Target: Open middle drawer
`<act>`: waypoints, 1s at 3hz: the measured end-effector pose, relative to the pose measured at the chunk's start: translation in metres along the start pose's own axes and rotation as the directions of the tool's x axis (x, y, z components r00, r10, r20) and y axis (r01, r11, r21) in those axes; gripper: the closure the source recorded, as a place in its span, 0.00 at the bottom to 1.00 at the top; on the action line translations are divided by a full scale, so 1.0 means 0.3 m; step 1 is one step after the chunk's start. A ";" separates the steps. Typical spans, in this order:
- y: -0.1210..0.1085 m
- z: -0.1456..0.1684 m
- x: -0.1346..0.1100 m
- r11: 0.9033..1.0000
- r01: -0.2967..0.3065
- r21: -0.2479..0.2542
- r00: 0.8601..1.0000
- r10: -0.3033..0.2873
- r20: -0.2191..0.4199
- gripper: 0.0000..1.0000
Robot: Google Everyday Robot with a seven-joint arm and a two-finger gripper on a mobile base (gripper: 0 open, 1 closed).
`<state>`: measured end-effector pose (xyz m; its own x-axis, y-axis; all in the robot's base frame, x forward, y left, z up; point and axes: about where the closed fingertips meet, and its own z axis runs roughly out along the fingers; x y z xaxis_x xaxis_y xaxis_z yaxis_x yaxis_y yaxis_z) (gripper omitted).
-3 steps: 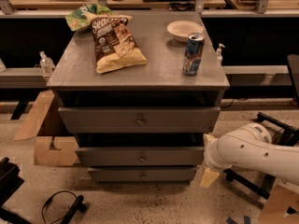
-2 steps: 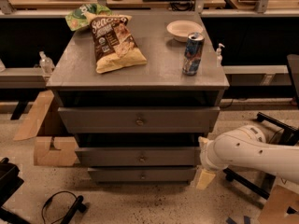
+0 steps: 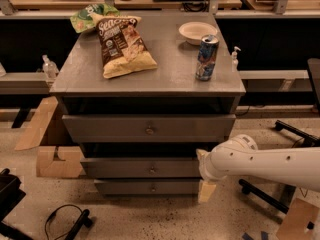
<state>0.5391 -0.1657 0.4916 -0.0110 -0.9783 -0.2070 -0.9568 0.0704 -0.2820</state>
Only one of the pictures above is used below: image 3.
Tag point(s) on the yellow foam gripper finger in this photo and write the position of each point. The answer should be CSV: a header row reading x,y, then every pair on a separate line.
x,y
206,189

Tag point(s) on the grey drawer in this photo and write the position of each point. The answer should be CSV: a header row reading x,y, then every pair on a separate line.
x,y
147,186
147,167
152,129

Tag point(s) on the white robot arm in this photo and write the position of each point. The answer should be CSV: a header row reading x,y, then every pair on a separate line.
x,y
240,155

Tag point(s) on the grey bottom drawer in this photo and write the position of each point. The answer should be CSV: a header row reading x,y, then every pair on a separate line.
x,y
147,186

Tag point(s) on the grey drawer cabinet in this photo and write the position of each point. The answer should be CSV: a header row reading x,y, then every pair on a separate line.
x,y
170,89

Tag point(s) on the grey top drawer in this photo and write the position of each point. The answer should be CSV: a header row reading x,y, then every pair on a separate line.
x,y
152,129

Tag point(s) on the black rolling stand base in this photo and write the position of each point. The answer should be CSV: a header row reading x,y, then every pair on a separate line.
x,y
247,188

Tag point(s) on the cardboard piece bottom right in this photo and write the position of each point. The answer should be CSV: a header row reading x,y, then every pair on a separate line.
x,y
300,222

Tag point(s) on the black stand leg left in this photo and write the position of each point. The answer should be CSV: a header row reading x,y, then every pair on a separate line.
x,y
83,220

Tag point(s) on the small pump bottle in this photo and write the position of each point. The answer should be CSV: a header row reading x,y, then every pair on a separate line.
x,y
234,56

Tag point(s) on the cardboard box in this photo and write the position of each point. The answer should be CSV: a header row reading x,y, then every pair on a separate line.
x,y
57,156

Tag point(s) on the blue drink can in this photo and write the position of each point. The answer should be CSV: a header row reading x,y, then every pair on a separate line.
x,y
206,59

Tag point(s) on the white bowl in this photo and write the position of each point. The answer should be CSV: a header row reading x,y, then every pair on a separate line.
x,y
194,31

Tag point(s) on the brown yellow chip bag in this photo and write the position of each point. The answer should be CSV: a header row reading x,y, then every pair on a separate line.
x,y
123,50

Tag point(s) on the black equipment left corner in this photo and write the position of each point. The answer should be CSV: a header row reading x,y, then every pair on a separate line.
x,y
10,196

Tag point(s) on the clear sanitizer bottle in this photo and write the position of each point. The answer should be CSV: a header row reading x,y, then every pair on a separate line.
x,y
49,68

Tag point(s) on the green snack bag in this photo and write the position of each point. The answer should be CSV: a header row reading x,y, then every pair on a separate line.
x,y
82,21

